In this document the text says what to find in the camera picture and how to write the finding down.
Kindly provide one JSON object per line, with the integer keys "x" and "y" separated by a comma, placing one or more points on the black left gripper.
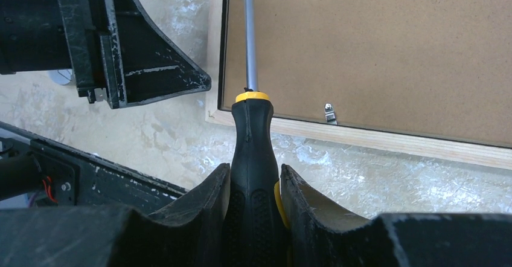
{"x": 132, "y": 64}

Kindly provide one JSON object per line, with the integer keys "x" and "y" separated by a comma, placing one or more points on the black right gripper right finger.
{"x": 326, "y": 234}

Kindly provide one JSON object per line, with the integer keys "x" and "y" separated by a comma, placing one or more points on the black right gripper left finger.
{"x": 186, "y": 232}

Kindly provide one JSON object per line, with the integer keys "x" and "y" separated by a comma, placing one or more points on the yellow black flathead screwdriver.
{"x": 254, "y": 231}

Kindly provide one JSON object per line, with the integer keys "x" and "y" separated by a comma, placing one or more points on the black wooden picture frame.
{"x": 423, "y": 77}

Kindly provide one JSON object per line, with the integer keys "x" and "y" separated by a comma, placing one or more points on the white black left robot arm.
{"x": 33, "y": 37}

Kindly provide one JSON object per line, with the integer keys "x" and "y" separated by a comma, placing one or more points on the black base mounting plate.
{"x": 37, "y": 171}

